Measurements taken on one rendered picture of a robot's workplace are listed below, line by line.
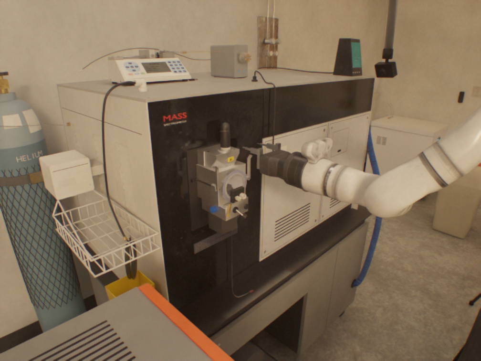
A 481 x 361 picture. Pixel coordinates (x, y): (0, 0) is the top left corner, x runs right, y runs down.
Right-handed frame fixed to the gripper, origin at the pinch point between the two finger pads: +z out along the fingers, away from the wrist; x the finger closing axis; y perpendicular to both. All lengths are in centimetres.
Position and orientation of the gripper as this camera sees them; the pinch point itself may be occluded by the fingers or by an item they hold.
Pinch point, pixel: (250, 145)
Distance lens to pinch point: 79.6
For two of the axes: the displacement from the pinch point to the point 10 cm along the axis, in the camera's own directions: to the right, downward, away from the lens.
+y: 0.0, 9.3, 3.8
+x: 7.1, -2.6, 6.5
